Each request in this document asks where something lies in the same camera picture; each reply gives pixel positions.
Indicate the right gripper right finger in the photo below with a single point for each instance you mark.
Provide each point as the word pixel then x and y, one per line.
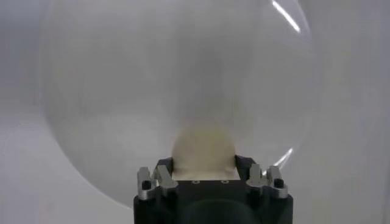
pixel 254 179

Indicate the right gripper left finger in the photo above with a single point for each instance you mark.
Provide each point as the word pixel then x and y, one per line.
pixel 166 182

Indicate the white steamed baozi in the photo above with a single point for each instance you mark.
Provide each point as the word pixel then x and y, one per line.
pixel 202 152

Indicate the round white plate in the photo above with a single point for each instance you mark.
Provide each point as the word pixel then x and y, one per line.
pixel 122 91

